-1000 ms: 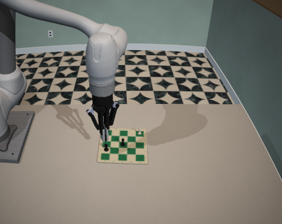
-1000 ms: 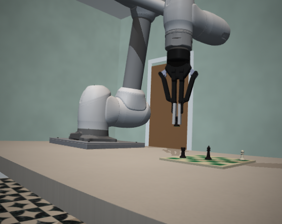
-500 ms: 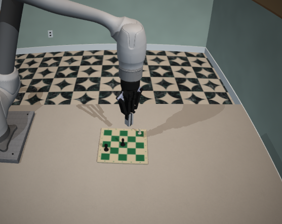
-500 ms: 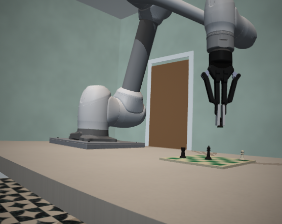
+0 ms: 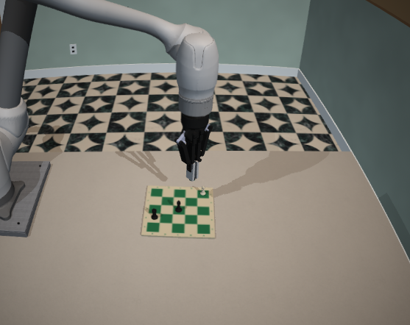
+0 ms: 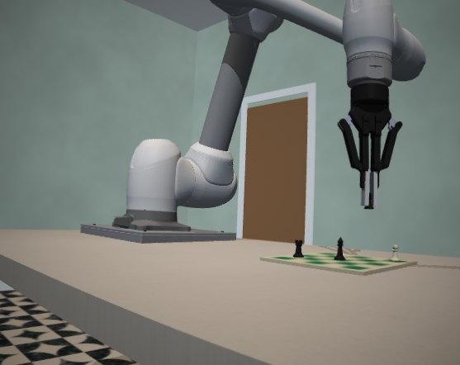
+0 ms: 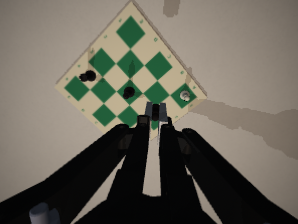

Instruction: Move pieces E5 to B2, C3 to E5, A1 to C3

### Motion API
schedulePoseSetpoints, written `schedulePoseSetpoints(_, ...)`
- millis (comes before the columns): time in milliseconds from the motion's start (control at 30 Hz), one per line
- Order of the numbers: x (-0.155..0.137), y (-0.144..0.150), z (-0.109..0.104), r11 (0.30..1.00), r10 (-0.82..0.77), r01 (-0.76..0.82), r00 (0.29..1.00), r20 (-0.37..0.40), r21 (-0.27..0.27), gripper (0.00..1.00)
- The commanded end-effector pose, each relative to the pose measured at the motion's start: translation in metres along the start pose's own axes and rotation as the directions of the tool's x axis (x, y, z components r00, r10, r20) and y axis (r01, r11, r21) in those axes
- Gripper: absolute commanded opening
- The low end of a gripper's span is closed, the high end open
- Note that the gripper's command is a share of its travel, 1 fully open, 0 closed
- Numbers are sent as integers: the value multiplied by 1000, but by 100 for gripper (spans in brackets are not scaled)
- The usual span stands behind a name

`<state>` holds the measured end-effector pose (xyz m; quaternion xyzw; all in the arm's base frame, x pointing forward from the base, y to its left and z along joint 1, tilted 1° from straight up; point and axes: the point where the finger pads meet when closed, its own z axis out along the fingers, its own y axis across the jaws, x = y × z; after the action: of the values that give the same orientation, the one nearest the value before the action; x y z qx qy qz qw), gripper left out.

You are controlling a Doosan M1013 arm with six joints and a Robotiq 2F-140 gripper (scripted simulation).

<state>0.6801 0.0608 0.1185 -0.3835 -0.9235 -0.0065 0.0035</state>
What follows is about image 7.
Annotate white pawn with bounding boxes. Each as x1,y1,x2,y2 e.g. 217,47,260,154
180,90,190,101

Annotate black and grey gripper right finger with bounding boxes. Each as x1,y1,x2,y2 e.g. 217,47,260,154
158,102,298,224

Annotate green and cream chessboard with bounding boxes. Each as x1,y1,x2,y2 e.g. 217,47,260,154
55,2,206,134

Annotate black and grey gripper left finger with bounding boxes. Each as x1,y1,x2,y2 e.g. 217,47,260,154
0,102,153,224

